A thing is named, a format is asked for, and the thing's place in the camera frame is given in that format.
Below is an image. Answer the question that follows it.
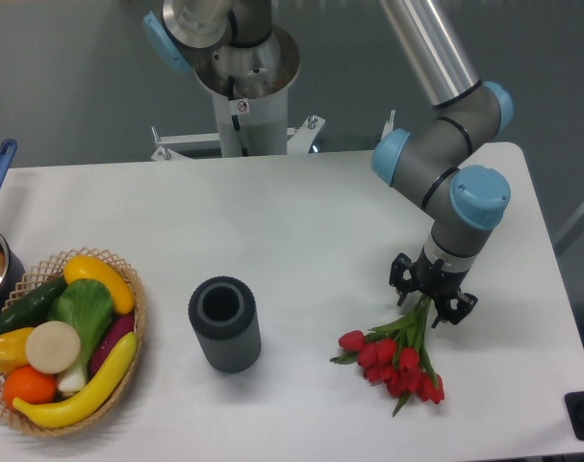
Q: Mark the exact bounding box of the white metal frame bracket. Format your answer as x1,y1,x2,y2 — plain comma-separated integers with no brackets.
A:
150,110,397,163

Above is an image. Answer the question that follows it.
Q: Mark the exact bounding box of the yellow bell pepper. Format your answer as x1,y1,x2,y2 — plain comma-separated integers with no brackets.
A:
0,327,35,375

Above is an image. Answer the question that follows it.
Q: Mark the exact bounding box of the orange fruit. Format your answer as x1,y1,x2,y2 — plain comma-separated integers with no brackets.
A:
3,366,57,408

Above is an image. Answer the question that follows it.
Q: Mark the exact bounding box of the woven wicker basket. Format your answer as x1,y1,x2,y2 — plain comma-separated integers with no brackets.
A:
0,247,146,438

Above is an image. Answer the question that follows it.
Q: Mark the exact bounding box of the green bok choy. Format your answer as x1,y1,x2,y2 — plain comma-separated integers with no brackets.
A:
47,279,114,397

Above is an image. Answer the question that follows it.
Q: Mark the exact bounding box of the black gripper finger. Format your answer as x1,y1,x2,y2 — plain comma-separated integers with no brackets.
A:
431,291,478,328
389,253,417,307

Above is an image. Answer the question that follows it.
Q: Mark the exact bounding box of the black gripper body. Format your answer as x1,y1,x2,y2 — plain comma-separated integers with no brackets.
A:
411,257,473,305

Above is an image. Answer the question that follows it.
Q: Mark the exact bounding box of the beige round disc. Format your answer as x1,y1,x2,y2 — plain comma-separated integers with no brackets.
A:
25,321,81,374

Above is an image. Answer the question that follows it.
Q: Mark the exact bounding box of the purple sweet potato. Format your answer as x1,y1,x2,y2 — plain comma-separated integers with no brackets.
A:
89,314,134,377

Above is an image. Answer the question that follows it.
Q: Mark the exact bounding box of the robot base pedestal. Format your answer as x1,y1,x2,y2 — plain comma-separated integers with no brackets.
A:
141,0,302,158

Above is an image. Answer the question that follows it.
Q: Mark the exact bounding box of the dark grey ribbed vase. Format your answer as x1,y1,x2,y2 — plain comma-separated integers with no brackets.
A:
188,276,262,373

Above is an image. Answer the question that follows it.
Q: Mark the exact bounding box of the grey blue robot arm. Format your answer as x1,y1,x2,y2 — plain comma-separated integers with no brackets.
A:
371,1,514,324

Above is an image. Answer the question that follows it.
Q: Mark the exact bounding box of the green cucumber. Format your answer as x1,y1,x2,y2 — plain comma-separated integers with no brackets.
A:
0,276,67,335

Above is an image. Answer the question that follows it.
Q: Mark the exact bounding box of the white frame at right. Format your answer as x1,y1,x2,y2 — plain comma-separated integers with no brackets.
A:
553,200,584,257

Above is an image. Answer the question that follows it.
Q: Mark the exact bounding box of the yellow banana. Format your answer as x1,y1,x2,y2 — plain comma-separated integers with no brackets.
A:
13,332,138,429

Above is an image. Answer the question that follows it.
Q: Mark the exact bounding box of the red tulip bouquet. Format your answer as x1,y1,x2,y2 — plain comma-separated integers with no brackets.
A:
330,295,444,415

